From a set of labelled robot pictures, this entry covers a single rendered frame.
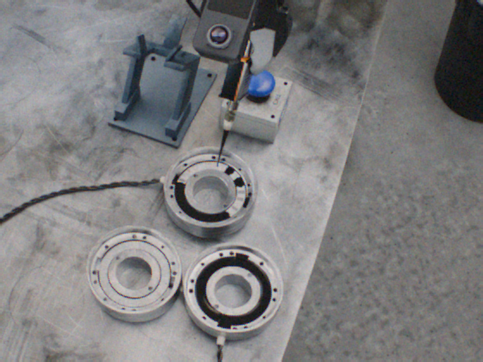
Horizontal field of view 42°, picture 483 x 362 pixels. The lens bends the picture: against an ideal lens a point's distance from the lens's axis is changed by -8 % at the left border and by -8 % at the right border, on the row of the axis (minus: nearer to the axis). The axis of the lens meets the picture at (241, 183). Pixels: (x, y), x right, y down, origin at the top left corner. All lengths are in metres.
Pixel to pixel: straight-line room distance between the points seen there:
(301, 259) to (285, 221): 0.05
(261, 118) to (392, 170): 1.06
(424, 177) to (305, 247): 1.11
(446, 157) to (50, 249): 1.35
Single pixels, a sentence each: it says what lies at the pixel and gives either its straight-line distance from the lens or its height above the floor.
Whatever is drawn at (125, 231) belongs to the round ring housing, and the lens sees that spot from 0.75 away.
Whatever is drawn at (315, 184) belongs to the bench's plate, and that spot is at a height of 0.80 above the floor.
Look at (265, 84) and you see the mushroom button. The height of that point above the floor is 0.87.
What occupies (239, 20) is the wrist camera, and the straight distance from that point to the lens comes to 0.61.
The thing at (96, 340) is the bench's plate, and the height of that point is 0.80.
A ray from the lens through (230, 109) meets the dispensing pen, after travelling 0.76.
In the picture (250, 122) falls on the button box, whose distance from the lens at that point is 0.83.
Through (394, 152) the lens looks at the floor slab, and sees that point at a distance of 1.88.
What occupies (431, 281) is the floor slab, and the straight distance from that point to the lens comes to 1.72.
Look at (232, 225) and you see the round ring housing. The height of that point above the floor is 0.83.
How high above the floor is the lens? 1.50
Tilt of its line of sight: 59 degrees down
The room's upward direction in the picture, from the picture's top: 6 degrees clockwise
